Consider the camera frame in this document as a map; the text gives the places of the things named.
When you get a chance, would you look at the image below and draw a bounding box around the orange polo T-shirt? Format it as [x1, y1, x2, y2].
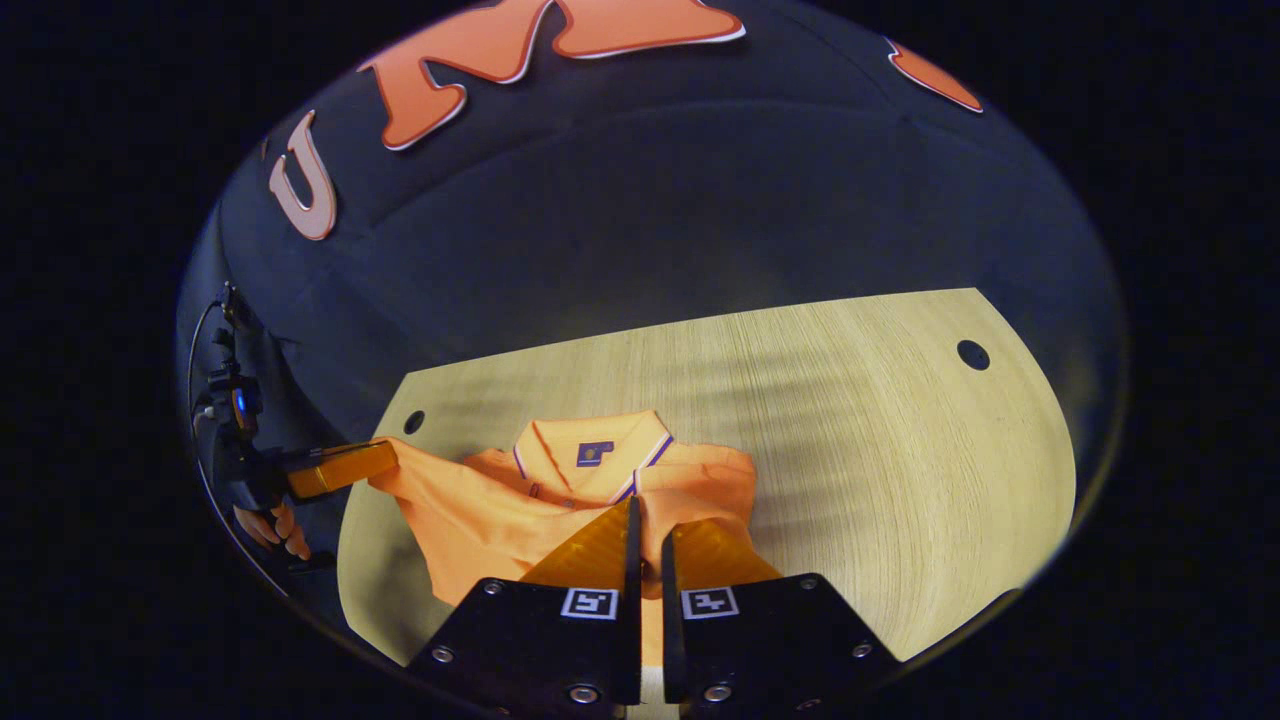
[368, 408, 763, 667]

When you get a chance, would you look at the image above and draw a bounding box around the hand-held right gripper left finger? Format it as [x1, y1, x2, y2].
[404, 495, 644, 720]

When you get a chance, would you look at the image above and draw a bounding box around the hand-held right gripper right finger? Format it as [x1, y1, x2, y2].
[659, 519, 907, 720]

